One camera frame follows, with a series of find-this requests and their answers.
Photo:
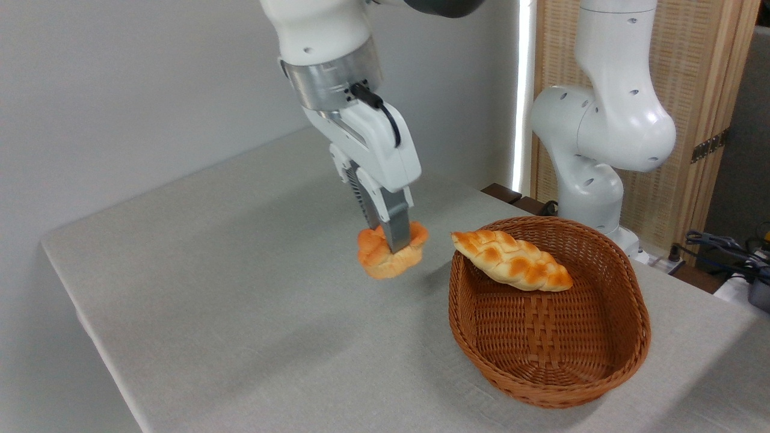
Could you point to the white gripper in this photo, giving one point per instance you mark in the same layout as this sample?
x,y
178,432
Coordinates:
x,y
385,144

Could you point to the round knotted bread bun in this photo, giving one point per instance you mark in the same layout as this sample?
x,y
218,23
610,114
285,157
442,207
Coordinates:
x,y
379,255

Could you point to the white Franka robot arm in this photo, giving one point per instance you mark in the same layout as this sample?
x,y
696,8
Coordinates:
x,y
607,120

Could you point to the long braided bread loaf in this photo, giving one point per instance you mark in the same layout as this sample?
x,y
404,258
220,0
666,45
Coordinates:
x,y
511,258

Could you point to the brown oval wicker basket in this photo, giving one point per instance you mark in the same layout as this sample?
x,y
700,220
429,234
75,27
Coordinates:
x,y
541,349

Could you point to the dark brown wooden furniture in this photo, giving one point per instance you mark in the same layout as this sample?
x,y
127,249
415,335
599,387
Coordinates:
x,y
508,193

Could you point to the wooden folding screen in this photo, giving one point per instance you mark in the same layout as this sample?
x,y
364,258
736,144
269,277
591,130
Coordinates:
x,y
692,72

